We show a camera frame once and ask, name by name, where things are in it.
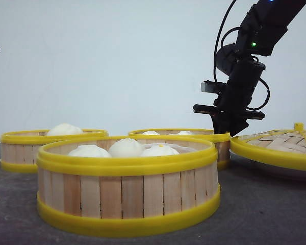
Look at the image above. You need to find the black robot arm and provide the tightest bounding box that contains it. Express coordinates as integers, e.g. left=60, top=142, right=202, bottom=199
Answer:
left=193, top=1, right=306, bottom=136

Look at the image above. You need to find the white plate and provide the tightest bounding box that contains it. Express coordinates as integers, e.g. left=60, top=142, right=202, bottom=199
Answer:
left=231, top=153, right=306, bottom=182

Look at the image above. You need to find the front bamboo steamer tray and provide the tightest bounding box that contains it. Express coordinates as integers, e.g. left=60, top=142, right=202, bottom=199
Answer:
left=37, top=136, right=220, bottom=237

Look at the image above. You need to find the small left white bun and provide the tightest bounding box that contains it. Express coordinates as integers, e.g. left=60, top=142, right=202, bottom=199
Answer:
left=142, top=130, right=160, bottom=135

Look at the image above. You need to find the woven bamboo steamer lid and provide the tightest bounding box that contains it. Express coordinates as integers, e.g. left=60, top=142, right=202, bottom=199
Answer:
left=230, top=122, right=306, bottom=172

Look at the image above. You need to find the small right white bun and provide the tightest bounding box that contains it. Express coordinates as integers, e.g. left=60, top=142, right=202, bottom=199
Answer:
left=176, top=131, right=193, bottom=135

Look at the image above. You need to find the front left white bun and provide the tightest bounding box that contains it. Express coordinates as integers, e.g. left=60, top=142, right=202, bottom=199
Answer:
left=68, top=145, right=112, bottom=158

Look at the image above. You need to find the front right white bun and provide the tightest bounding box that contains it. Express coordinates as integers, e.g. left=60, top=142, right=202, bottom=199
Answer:
left=140, top=144, right=179, bottom=157

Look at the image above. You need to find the large white bun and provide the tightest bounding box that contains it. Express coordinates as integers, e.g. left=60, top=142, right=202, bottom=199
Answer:
left=47, top=123, right=83, bottom=136

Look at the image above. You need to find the small white bun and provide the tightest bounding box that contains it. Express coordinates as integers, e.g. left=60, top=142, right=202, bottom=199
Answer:
left=142, top=130, right=160, bottom=135
left=176, top=131, right=193, bottom=135

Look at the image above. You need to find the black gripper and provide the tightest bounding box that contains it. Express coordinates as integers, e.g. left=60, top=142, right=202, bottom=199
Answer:
left=193, top=58, right=265, bottom=136

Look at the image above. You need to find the front middle white bun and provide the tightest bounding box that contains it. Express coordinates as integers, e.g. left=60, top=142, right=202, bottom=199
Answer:
left=108, top=138, right=144, bottom=157

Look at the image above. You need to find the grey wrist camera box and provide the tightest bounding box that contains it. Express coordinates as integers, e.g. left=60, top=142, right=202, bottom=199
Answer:
left=201, top=80, right=224, bottom=94

